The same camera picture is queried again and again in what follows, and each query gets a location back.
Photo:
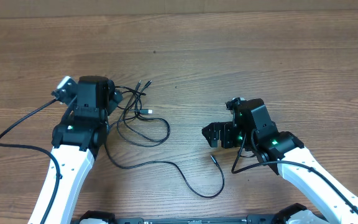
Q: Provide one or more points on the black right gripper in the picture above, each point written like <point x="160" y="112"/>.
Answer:
<point x="226" y="129"/>

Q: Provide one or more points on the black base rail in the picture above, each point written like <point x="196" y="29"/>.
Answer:
<point x="296" y="213"/>

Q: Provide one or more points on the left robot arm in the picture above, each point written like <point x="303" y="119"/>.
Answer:
<point x="75" y="144"/>

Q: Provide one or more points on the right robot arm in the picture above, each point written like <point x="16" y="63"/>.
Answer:
<point x="252" y="129"/>

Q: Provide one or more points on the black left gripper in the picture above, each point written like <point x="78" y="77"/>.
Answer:
<point x="115" y="97"/>

